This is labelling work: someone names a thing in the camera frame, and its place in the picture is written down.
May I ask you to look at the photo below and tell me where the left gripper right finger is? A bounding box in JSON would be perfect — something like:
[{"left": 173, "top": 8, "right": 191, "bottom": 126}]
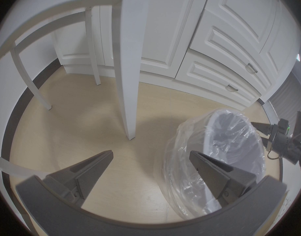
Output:
[{"left": 189, "top": 151, "right": 257, "bottom": 208}]

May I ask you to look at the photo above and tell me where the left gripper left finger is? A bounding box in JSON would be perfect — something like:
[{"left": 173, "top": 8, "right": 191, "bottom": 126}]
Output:
[{"left": 43, "top": 150, "right": 114, "bottom": 207}]

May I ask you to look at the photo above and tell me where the clear plastic bag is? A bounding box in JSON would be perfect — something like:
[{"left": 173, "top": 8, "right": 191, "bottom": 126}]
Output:
[{"left": 154, "top": 108, "right": 266, "bottom": 219}]

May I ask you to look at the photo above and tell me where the white trash bin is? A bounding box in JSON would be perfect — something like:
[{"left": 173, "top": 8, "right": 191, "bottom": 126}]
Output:
[{"left": 163, "top": 110, "right": 265, "bottom": 216}]

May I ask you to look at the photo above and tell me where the white wardrobe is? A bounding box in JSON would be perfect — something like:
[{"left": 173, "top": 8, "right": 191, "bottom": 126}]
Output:
[{"left": 53, "top": 0, "right": 301, "bottom": 112}]

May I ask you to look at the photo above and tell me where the white chair with grey padding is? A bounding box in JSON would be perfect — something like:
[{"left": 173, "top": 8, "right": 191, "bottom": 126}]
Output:
[{"left": 0, "top": 0, "right": 151, "bottom": 179}]

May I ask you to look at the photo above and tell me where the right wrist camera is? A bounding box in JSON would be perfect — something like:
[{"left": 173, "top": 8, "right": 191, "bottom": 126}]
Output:
[{"left": 278, "top": 118, "right": 291, "bottom": 136}]

